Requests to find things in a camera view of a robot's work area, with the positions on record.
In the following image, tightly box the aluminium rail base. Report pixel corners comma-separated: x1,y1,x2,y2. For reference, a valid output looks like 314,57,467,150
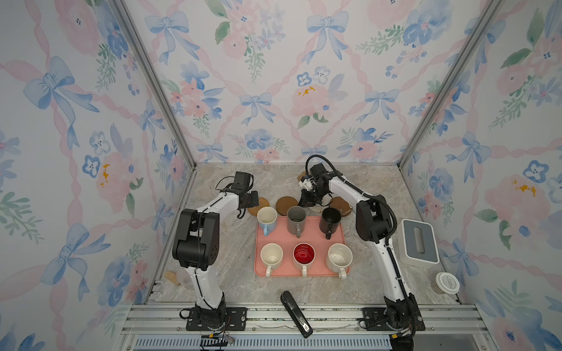
114,303,498,350

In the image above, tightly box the pink plastic tray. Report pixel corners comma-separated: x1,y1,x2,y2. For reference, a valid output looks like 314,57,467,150
254,216,345,278

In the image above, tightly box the wooden stick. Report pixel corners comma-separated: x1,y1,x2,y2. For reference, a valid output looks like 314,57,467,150
164,271,180,286

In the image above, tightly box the scratched round wooden coaster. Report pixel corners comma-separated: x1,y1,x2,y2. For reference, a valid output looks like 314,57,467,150
329,197,353,217

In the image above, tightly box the white grey tissue box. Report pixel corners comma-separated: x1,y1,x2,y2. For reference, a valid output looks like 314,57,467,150
398,219,440,269

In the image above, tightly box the grey mug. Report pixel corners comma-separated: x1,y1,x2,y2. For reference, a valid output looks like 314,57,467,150
287,206,307,238

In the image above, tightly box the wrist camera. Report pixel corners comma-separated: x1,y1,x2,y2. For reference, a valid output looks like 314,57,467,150
301,176,316,192
231,171,254,192

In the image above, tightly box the cream mug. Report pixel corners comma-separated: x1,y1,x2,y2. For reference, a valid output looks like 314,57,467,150
260,243,284,278
326,244,354,279

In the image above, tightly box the black mug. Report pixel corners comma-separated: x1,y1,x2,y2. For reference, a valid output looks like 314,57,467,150
319,207,342,240

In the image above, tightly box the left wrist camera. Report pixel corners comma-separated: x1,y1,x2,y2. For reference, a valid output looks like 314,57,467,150
231,171,254,192

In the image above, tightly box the cream mug front right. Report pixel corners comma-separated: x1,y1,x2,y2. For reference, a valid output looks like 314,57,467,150
326,244,354,279

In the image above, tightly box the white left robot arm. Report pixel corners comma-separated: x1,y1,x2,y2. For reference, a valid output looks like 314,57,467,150
172,171,259,331

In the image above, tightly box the cream mug front left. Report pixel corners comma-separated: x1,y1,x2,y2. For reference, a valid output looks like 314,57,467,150
260,243,284,278

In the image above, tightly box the white lidded paper cup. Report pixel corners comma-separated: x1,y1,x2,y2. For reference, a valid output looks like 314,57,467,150
432,272,460,295

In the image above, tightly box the cork paw print coaster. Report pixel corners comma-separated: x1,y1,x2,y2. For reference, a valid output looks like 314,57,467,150
297,172,307,182

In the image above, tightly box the light blue mug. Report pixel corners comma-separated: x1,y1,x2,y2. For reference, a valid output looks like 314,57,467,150
257,206,278,236

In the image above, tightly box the rattan woven round coaster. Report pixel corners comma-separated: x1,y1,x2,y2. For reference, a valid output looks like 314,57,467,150
247,197,270,216

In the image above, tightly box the red interior mug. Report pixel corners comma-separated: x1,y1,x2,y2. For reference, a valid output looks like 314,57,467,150
292,243,316,277

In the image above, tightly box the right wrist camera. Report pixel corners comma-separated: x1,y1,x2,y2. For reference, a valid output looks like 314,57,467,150
301,176,316,192

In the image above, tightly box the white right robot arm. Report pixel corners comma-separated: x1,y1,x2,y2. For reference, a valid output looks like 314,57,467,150
299,154,422,339

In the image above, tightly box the black handheld device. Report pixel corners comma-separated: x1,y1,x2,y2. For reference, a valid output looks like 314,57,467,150
280,290,313,339

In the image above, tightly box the clear plastic cup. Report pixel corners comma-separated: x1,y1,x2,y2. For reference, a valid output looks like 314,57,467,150
176,267,195,290

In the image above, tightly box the plain round wooden coaster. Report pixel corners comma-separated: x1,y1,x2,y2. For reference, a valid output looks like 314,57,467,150
275,196,298,216

